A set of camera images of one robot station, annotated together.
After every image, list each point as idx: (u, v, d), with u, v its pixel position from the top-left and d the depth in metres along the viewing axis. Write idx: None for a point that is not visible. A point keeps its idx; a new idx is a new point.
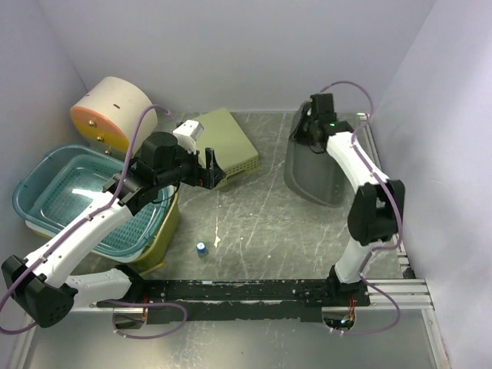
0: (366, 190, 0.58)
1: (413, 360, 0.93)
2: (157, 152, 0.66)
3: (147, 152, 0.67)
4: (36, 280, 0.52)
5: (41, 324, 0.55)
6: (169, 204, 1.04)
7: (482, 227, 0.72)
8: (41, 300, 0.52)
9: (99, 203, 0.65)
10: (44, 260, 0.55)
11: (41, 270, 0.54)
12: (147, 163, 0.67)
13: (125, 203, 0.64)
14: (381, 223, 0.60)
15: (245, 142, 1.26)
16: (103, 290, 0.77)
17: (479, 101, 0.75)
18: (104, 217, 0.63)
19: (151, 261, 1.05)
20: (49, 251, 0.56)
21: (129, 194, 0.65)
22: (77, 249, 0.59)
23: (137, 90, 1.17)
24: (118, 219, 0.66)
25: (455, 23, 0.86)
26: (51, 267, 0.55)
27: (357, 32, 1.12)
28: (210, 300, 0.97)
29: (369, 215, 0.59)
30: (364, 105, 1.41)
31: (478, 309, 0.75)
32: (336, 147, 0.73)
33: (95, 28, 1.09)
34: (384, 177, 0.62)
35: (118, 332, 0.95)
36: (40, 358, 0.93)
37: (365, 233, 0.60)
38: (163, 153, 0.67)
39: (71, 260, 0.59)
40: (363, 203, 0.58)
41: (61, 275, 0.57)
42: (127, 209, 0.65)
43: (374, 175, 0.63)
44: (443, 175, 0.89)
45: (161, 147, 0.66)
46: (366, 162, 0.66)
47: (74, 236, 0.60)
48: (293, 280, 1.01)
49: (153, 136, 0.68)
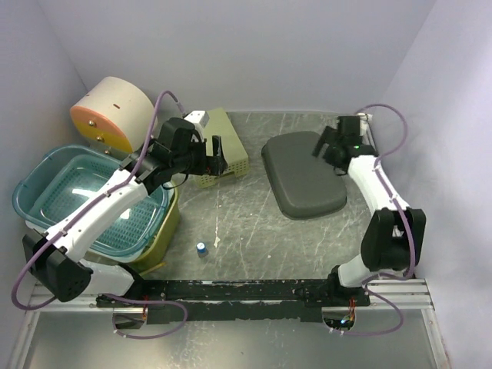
0: (383, 216, 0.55)
1: (413, 360, 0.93)
2: (177, 134, 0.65)
3: (167, 133, 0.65)
4: (57, 253, 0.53)
5: (61, 298, 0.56)
6: (169, 204, 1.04)
7: (481, 229, 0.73)
8: (62, 276, 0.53)
9: (115, 180, 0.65)
10: (64, 234, 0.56)
11: (61, 244, 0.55)
12: (164, 144, 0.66)
13: (142, 181, 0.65)
14: (396, 251, 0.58)
15: (234, 135, 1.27)
16: (108, 287, 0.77)
17: (478, 102, 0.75)
18: (122, 194, 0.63)
19: (151, 261, 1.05)
20: (69, 225, 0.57)
21: (145, 172, 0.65)
22: (95, 224, 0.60)
23: (137, 90, 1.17)
24: (134, 197, 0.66)
25: (455, 24, 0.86)
26: (71, 241, 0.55)
27: (356, 32, 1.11)
28: (210, 300, 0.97)
29: (380, 244, 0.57)
30: (364, 104, 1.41)
31: (479, 310, 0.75)
32: (357, 171, 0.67)
33: (95, 28, 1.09)
34: (404, 205, 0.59)
35: (118, 332, 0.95)
36: (40, 357, 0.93)
37: (378, 260, 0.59)
38: (180, 136, 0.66)
39: (90, 234, 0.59)
40: (377, 229, 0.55)
41: (79, 250, 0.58)
42: (144, 187, 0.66)
43: (394, 201, 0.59)
44: (443, 176, 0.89)
45: (180, 129, 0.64)
46: (387, 187, 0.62)
47: (94, 211, 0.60)
48: (293, 280, 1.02)
49: (171, 118, 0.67)
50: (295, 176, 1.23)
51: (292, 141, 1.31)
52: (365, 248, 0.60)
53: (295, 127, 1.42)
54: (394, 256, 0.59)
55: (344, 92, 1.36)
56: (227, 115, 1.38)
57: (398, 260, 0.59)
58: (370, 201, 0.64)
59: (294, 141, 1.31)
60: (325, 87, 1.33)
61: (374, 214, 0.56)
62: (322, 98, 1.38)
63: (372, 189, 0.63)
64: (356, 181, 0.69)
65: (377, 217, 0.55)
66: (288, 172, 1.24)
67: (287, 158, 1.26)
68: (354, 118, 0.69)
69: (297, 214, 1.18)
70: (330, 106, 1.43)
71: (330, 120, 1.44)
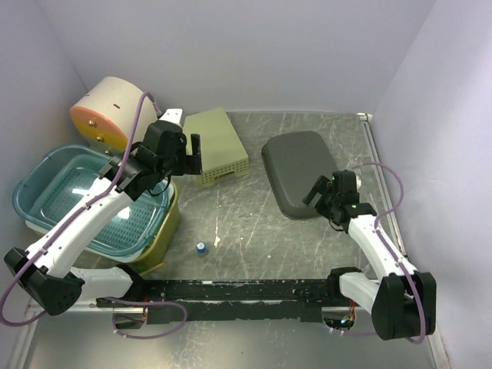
0: (392, 284, 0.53)
1: (413, 360, 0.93)
2: (164, 137, 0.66)
3: (152, 137, 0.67)
4: (39, 270, 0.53)
5: (51, 314, 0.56)
6: (170, 204, 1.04)
7: (481, 229, 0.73)
8: (48, 291, 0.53)
9: (94, 191, 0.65)
10: (44, 252, 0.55)
11: (42, 262, 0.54)
12: (150, 147, 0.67)
13: (123, 191, 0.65)
14: (408, 322, 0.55)
15: (234, 136, 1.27)
16: (106, 289, 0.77)
17: (478, 101, 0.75)
18: (102, 204, 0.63)
19: (151, 261, 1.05)
20: (49, 242, 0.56)
21: (126, 180, 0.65)
22: (77, 238, 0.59)
23: (137, 90, 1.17)
24: (116, 207, 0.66)
25: (455, 24, 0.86)
26: (52, 258, 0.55)
27: (357, 31, 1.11)
28: (210, 300, 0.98)
29: (394, 313, 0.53)
30: (365, 104, 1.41)
31: (479, 310, 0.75)
32: (358, 230, 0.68)
33: (95, 28, 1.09)
34: (412, 270, 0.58)
35: (118, 332, 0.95)
36: (40, 357, 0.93)
37: (392, 334, 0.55)
38: (166, 139, 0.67)
39: (73, 249, 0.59)
40: (387, 298, 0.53)
41: (64, 266, 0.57)
42: (126, 196, 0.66)
43: (400, 266, 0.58)
44: (443, 176, 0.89)
45: (165, 132, 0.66)
46: (390, 249, 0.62)
47: (74, 225, 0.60)
48: (293, 280, 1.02)
49: (159, 122, 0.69)
50: (294, 174, 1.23)
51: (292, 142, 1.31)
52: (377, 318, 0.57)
53: (295, 127, 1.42)
54: (407, 328, 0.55)
55: (344, 92, 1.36)
56: (227, 115, 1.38)
57: (411, 330, 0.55)
58: (374, 262, 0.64)
59: (293, 142, 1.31)
60: (325, 87, 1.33)
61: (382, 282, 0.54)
62: (322, 98, 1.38)
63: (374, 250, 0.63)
64: (358, 241, 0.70)
65: (386, 284, 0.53)
66: (287, 170, 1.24)
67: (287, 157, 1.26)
68: (350, 176, 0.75)
69: (297, 214, 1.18)
70: (330, 105, 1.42)
71: (330, 119, 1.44)
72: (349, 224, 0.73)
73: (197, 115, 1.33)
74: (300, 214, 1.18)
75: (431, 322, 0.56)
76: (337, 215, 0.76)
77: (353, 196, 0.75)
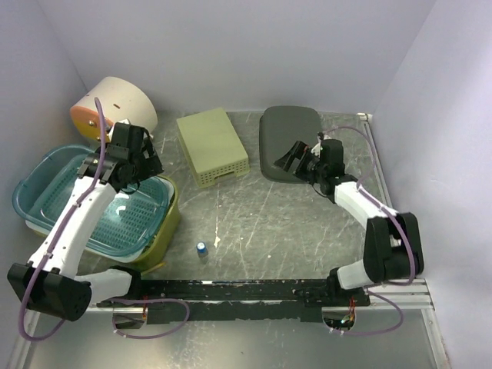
0: (377, 223, 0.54)
1: (413, 360, 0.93)
2: (131, 131, 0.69)
3: (120, 132, 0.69)
4: (51, 274, 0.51)
5: (71, 319, 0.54)
6: (169, 205, 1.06)
7: (483, 228, 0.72)
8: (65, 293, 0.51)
9: (80, 189, 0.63)
10: (50, 256, 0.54)
11: (52, 265, 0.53)
12: (120, 144, 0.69)
13: (107, 181, 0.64)
14: (399, 260, 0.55)
15: (234, 137, 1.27)
16: (110, 290, 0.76)
17: (479, 101, 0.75)
18: (92, 199, 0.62)
19: (151, 261, 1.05)
20: (52, 246, 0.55)
21: (108, 171, 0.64)
22: (78, 236, 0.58)
23: (138, 90, 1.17)
24: (105, 199, 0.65)
25: (455, 24, 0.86)
26: (61, 259, 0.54)
27: (356, 32, 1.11)
28: (210, 300, 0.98)
29: (383, 251, 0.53)
30: (365, 104, 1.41)
31: (479, 310, 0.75)
32: (344, 195, 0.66)
33: (95, 28, 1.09)
34: (394, 211, 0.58)
35: (118, 332, 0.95)
36: (40, 357, 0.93)
37: (383, 274, 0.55)
38: (131, 135, 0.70)
39: (76, 248, 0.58)
40: (373, 236, 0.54)
41: (71, 267, 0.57)
42: (111, 186, 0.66)
43: (383, 210, 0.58)
44: (443, 176, 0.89)
45: (131, 127, 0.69)
46: (373, 200, 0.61)
47: (71, 224, 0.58)
48: (293, 280, 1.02)
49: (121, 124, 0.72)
50: (280, 142, 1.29)
51: (289, 135, 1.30)
52: (369, 263, 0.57)
53: None
54: (399, 264, 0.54)
55: (344, 92, 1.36)
56: (227, 115, 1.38)
57: (402, 269, 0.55)
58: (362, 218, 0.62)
59: (287, 131, 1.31)
60: (326, 86, 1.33)
61: (368, 223, 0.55)
62: (323, 98, 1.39)
63: (360, 206, 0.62)
64: (346, 206, 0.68)
65: (372, 224, 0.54)
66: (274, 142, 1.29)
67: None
68: (338, 147, 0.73)
69: (279, 176, 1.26)
70: (330, 106, 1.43)
71: (330, 119, 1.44)
72: (334, 194, 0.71)
73: (197, 115, 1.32)
74: (284, 175, 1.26)
75: (419, 257, 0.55)
76: (322, 186, 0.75)
77: (339, 167, 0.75)
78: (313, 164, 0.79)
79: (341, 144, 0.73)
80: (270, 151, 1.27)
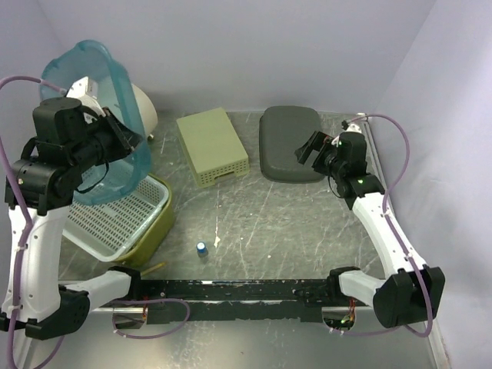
0: (400, 280, 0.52)
1: (413, 360, 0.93)
2: (56, 120, 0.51)
3: (44, 127, 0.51)
4: (29, 325, 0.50)
5: (73, 330, 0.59)
6: (163, 207, 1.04)
7: (483, 227, 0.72)
8: (52, 327, 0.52)
9: (18, 223, 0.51)
10: (21, 307, 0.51)
11: (28, 315, 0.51)
12: (51, 141, 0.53)
13: (45, 206, 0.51)
14: (414, 310, 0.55)
15: (234, 137, 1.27)
16: (109, 294, 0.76)
17: (479, 102, 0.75)
18: (37, 235, 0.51)
19: (138, 258, 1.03)
20: (18, 297, 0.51)
21: (41, 194, 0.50)
22: (42, 277, 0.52)
23: (140, 92, 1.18)
24: (56, 221, 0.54)
25: (456, 23, 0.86)
26: (34, 307, 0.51)
27: (356, 31, 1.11)
28: (210, 300, 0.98)
29: (400, 308, 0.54)
30: (365, 104, 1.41)
31: (478, 310, 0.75)
32: (364, 212, 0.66)
33: (95, 29, 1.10)
34: (421, 265, 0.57)
35: (118, 332, 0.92)
36: (41, 357, 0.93)
37: (395, 320, 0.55)
38: (65, 119, 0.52)
39: (49, 284, 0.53)
40: (394, 294, 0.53)
41: (52, 301, 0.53)
42: (54, 207, 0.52)
43: (410, 260, 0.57)
44: (443, 176, 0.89)
45: (59, 111, 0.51)
46: (398, 237, 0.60)
47: (25, 270, 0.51)
48: (293, 280, 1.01)
49: (47, 104, 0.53)
50: (280, 142, 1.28)
51: (289, 135, 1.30)
52: (381, 307, 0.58)
53: None
54: (412, 316, 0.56)
55: (344, 92, 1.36)
56: (227, 116, 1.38)
57: (415, 316, 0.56)
58: (380, 250, 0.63)
59: (287, 130, 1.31)
60: (326, 87, 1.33)
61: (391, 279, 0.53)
62: (322, 97, 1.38)
63: (379, 234, 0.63)
64: (360, 218, 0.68)
65: (393, 280, 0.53)
66: (274, 142, 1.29)
67: (287, 157, 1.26)
68: (360, 144, 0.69)
69: (278, 176, 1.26)
70: (330, 106, 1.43)
71: (330, 119, 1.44)
72: (351, 197, 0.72)
73: (197, 115, 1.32)
74: (284, 176, 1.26)
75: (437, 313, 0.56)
76: (339, 183, 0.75)
77: (360, 165, 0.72)
78: (332, 159, 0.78)
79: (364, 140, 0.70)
80: (270, 151, 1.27)
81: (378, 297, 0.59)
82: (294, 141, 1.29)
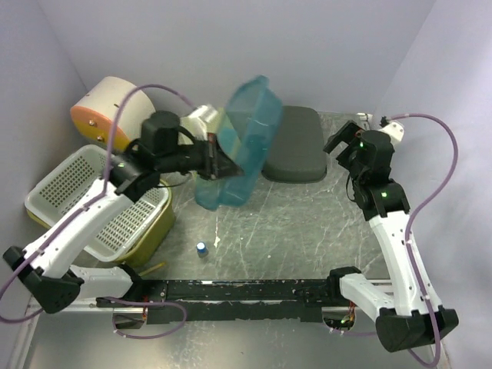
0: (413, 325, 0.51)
1: (412, 360, 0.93)
2: (154, 134, 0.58)
3: (146, 134, 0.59)
4: (34, 272, 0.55)
5: (51, 312, 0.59)
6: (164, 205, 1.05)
7: (483, 227, 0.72)
8: (42, 294, 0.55)
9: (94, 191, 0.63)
10: (41, 254, 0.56)
11: (38, 264, 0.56)
12: (147, 147, 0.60)
13: (121, 193, 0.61)
14: (417, 343, 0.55)
15: None
16: (105, 290, 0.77)
17: (479, 101, 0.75)
18: (101, 206, 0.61)
19: (137, 258, 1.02)
20: (46, 244, 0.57)
21: (126, 182, 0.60)
22: (73, 241, 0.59)
23: (142, 95, 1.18)
24: (118, 208, 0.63)
25: (456, 23, 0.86)
26: (48, 260, 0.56)
27: (357, 31, 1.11)
28: (210, 300, 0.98)
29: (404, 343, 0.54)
30: (364, 104, 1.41)
31: (478, 308, 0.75)
32: (384, 237, 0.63)
33: (96, 28, 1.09)
34: (437, 306, 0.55)
35: (118, 332, 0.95)
36: (41, 357, 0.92)
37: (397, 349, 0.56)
38: (165, 135, 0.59)
39: (69, 252, 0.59)
40: (405, 336, 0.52)
41: (61, 267, 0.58)
42: (126, 197, 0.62)
43: (426, 301, 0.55)
44: (443, 175, 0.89)
45: (161, 127, 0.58)
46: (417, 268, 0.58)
47: (70, 227, 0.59)
48: (293, 280, 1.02)
49: (154, 116, 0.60)
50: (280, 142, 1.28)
51: (289, 135, 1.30)
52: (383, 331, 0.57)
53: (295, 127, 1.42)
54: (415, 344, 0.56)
55: (344, 92, 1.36)
56: None
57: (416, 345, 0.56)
58: (392, 271, 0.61)
59: (287, 131, 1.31)
60: (326, 87, 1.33)
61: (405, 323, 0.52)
62: (322, 98, 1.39)
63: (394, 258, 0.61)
64: (377, 238, 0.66)
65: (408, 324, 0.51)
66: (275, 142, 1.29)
67: (287, 158, 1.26)
68: (387, 150, 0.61)
69: (278, 176, 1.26)
70: (330, 106, 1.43)
71: (330, 120, 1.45)
72: (370, 206, 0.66)
73: None
74: (284, 176, 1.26)
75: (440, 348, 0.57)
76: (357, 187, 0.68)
77: (383, 171, 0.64)
78: (357, 160, 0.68)
79: (390, 143, 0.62)
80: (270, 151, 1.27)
81: (380, 321, 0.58)
82: (295, 141, 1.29)
